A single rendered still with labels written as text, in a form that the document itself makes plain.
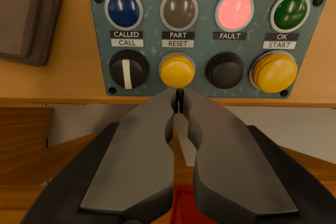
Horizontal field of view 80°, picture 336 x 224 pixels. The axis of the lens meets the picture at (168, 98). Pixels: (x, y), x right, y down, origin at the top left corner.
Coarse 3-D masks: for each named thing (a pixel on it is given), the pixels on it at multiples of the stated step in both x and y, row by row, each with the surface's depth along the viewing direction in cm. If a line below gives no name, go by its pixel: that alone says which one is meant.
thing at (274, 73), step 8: (272, 56) 14; (280, 56) 14; (288, 56) 14; (256, 64) 14; (264, 64) 14; (272, 64) 14; (280, 64) 14; (288, 64) 14; (256, 72) 14; (264, 72) 14; (272, 72) 14; (280, 72) 14; (288, 72) 14; (296, 72) 14; (256, 80) 15; (264, 80) 14; (272, 80) 14; (280, 80) 14; (288, 80) 14; (264, 88) 15; (272, 88) 15; (280, 88) 15
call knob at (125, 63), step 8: (120, 56) 14; (128, 56) 14; (136, 56) 14; (112, 64) 14; (120, 64) 14; (128, 64) 14; (136, 64) 14; (144, 64) 14; (112, 72) 14; (120, 72) 14; (128, 72) 14; (136, 72) 14; (144, 72) 14; (120, 80) 14; (128, 80) 14; (136, 80) 14; (128, 88) 15
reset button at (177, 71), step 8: (176, 56) 14; (168, 64) 14; (176, 64) 14; (184, 64) 14; (160, 72) 14; (168, 72) 14; (176, 72) 14; (184, 72) 14; (192, 72) 14; (168, 80) 14; (176, 80) 14; (184, 80) 14
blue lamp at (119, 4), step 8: (112, 0) 12; (120, 0) 12; (128, 0) 12; (112, 8) 13; (120, 8) 12; (128, 8) 12; (136, 8) 13; (112, 16) 13; (120, 16) 13; (128, 16) 13; (136, 16) 13; (120, 24) 13; (128, 24) 13
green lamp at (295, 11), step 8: (288, 0) 12; (296, 0) 12; (304, 0) 12; (280, 8) 12; (288, 8) 12; (296, 8) 12; (304, 8) 12; (280, 16) 13; (288, 16) 13; (296, 16) 13; (304, 16) 13; (280, 24) 13; (288, 24) 13; (296, 24) 13
